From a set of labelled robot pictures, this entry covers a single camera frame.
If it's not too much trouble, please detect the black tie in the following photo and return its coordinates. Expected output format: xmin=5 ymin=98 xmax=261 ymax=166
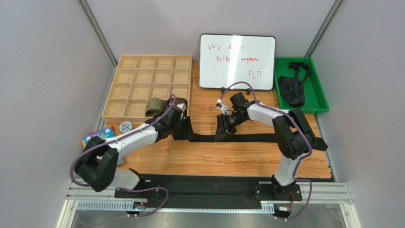
xmin=188 ymin=133 xmax=277 ymax=143

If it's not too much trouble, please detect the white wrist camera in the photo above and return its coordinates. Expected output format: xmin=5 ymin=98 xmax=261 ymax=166
xmin=176 ymin=103 xmax=187 ymax=116
xmin=216 ymin=99 xmax=232 ymax=115

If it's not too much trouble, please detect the green patterned rolled tie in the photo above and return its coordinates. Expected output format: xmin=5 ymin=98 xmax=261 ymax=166
xmin=145 ymin=97 xmax=167 ymax=117

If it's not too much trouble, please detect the dark striped tie in bin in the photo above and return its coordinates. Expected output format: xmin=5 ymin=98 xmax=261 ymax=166
xmin=278 ymin=62 xmax=311 ymax=108

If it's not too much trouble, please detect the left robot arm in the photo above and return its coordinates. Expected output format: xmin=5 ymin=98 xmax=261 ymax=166
xmin=69 ymin=105 xmax=186 ymax=192

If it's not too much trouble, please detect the red children's book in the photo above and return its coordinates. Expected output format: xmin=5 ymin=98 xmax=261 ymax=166
xmin=81 ymin=125 xmax=116 ymax=149

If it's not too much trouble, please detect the wooden compartment organizer box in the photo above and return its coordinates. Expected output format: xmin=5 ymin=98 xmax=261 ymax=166
xmin=102 ymin=55 xmax=193 ymax=122

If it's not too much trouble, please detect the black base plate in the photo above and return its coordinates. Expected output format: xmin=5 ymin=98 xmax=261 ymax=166
xmin=114 ymin=173 xmax=336 ymax=209

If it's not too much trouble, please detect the brown red rolled tie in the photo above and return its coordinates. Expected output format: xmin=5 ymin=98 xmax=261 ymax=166
xmin=174 ymin=97 xmax=188 ymax=107

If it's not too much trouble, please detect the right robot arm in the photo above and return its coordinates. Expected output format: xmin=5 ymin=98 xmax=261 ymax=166
xmin=214 ymin=93 xmax=328 ymax=199

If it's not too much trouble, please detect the aluminium frame rail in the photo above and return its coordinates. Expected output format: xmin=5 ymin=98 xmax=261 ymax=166
xmin=57 ymin=175 xmax=361 ymax=228

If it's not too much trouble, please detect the white whiteboard with red writing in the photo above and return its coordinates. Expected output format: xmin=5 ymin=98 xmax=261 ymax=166
xmin=199 ymin=34 xmax=276 ymax=91

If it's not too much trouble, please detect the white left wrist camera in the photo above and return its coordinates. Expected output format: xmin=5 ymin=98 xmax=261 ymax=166
xmin=176 ymin=103 xmax=187 ymax=116

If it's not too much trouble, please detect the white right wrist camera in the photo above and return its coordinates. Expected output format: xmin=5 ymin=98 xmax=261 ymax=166
xmin=216 ymin=99 xmax=232 ymax=115

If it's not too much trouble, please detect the green plastic bin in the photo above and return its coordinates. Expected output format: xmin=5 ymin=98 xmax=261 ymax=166
xmin=274 ymin=57 xmax=329 ymax=114

